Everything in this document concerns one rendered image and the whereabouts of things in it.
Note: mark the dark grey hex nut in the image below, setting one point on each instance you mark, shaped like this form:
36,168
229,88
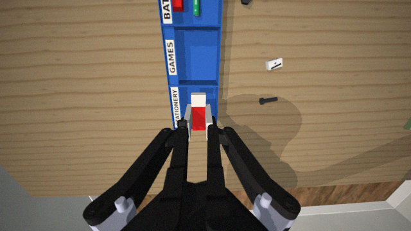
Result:
246,2

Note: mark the green battery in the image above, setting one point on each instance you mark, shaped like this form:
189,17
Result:
196,7

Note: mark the dark grey bolt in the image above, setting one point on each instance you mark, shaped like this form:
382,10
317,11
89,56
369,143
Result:
263,101

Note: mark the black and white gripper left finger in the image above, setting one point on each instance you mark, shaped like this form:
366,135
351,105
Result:
117,206

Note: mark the blue three-compartment bin rack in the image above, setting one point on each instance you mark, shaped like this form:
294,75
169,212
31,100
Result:
192,46

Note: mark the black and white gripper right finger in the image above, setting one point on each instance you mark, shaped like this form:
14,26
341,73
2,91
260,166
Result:
273,206

